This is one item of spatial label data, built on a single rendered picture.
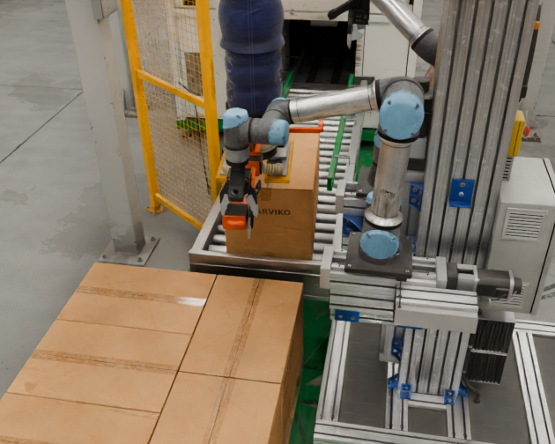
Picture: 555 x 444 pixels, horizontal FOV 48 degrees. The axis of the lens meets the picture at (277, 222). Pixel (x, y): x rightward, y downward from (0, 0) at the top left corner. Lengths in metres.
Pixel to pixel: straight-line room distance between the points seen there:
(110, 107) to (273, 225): 1.21
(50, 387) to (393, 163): 1.51
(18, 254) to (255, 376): 2.25
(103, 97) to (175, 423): 1.88
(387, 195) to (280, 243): 1.10
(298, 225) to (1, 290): 1.94
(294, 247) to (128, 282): 0.77
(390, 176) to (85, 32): 2.05
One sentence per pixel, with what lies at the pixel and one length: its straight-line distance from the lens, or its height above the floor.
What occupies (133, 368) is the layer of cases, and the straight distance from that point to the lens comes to 2.52.
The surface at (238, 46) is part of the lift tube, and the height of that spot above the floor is 1.62.
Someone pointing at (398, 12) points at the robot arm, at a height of 1.72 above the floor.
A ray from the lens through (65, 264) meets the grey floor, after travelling 4.07.
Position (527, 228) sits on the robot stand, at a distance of 2.26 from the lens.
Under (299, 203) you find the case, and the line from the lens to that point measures 2.75.
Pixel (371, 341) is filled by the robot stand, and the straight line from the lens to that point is 3.05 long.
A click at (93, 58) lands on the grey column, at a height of 1.26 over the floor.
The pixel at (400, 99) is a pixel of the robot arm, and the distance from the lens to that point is 1.72.
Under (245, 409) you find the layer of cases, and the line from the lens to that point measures 2.33.
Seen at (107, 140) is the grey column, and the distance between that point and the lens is 3.64.
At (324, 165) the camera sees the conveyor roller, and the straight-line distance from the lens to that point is 3.74.
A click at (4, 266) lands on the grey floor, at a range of 4.20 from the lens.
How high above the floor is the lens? 2.33
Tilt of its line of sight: 34 degrees down
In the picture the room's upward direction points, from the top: 1 degrees counter-clockwise
